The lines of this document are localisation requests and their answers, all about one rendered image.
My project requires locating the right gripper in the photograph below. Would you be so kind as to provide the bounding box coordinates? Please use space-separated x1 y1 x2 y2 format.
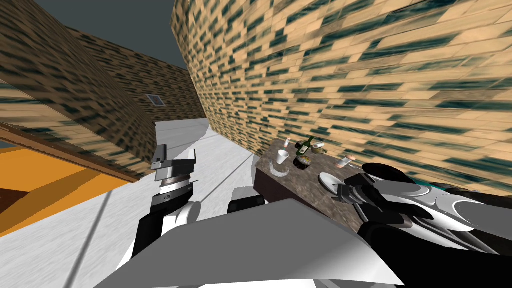
337 173 368 206

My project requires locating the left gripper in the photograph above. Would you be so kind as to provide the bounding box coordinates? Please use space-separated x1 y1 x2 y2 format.
151 144 197 182

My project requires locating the white plate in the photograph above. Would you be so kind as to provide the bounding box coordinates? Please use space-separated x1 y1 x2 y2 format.
318 172 346 197

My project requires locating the orange capped shaker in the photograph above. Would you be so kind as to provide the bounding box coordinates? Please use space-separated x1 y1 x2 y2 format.
335 154 357 170

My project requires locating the dark stone table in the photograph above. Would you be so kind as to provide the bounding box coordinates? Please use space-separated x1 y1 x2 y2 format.
253 138 367 233

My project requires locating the dark brown muffin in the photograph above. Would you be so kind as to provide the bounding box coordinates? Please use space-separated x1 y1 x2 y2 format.
293 155 313 171

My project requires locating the green wine bottle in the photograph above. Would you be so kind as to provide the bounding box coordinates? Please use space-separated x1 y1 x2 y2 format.
295 135 315 157

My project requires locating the clear glass bowl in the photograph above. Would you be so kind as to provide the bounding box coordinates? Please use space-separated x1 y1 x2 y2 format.
268 159 291 179

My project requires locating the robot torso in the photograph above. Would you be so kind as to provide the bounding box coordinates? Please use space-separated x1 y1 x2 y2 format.
93 185 406 288

